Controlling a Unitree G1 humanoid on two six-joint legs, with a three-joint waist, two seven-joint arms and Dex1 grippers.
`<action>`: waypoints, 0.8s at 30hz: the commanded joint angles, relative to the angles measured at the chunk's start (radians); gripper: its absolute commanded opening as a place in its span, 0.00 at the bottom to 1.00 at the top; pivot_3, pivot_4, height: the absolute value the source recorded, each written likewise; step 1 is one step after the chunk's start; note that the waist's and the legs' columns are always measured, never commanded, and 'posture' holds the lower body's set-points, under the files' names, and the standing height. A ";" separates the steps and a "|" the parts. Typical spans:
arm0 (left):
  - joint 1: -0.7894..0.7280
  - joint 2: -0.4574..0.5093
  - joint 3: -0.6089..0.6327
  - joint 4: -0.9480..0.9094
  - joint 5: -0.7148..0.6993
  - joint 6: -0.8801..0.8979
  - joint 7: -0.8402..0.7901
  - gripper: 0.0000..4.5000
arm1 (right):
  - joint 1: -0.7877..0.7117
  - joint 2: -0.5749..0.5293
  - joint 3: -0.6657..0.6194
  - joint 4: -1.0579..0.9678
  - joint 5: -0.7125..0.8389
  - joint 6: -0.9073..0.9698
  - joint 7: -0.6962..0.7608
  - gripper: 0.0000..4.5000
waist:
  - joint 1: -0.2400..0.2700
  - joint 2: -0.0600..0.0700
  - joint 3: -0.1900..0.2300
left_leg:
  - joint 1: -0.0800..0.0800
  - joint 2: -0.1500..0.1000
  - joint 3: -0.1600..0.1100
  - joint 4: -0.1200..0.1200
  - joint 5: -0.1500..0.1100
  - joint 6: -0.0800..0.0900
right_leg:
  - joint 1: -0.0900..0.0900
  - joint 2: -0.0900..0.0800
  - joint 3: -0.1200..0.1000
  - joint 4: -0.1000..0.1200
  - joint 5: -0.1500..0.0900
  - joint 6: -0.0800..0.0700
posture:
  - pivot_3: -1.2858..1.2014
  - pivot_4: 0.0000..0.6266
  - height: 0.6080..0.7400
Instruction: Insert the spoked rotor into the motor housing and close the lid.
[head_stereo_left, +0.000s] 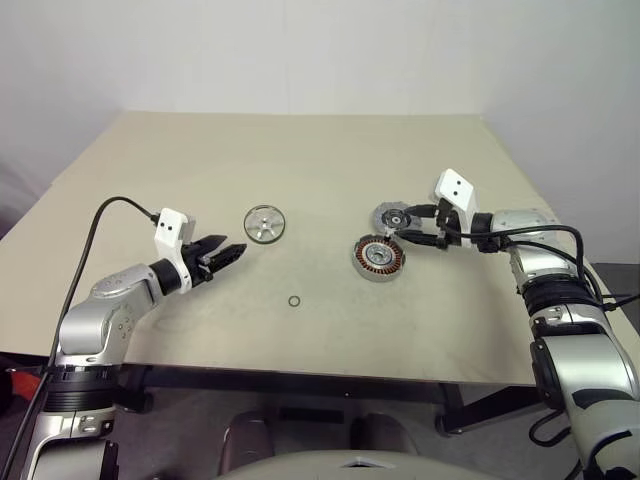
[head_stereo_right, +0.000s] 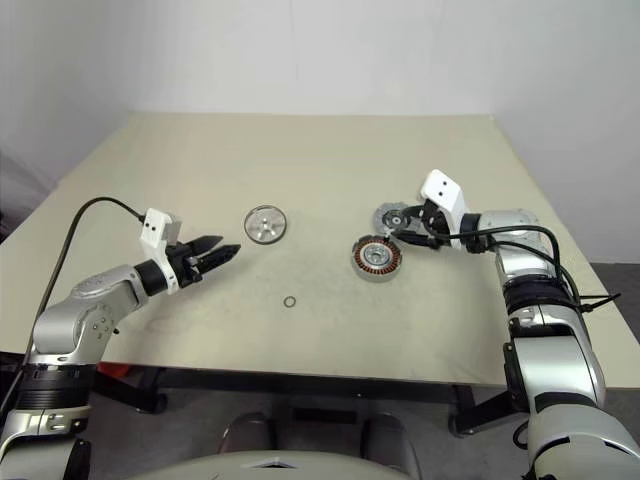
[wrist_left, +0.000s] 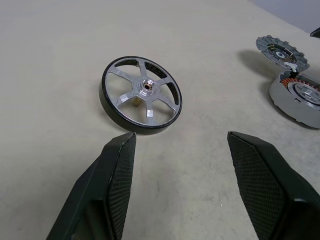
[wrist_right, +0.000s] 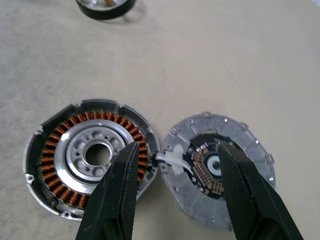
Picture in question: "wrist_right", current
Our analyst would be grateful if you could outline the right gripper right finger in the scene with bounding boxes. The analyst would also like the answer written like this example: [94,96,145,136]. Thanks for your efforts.
[216,142,305,240]

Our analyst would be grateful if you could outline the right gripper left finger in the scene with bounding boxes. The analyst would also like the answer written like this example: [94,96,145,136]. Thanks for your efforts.
[74,141,141,240]

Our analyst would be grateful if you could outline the grey round metal disc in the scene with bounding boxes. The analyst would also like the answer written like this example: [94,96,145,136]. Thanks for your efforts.
[159,111,276,232]

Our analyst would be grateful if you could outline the motor stator housing copper coils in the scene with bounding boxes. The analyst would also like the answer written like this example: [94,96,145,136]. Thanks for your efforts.
[22,99,160,222]

